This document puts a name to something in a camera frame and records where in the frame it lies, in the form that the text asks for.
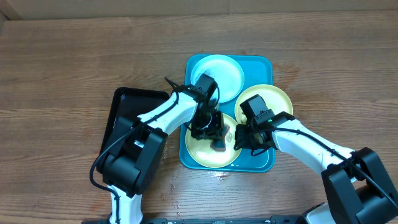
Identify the light blue plate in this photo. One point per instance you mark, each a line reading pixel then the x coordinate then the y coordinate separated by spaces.
pixel 226 72

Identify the black plastic tray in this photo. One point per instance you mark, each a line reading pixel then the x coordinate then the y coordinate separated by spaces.
pixel 129 103

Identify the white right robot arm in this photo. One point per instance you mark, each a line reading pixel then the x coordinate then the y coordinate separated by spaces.
pixel 358 188

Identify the blue plastic tray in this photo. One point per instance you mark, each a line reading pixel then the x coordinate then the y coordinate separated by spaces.
pixel 257 70

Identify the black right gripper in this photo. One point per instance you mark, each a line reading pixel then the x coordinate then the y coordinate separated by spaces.
pixel 242 142

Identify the yellow plate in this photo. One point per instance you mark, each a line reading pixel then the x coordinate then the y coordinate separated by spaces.
pixel 202 152
pixel 275 99

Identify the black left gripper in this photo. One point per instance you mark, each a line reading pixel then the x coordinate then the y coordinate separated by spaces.
pixel 214 134

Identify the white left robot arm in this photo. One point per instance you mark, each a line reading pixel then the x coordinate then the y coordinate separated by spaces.
pixel 128 160

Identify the green scouring sponge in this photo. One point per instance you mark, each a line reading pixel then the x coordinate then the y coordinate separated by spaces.
pixel 219 144

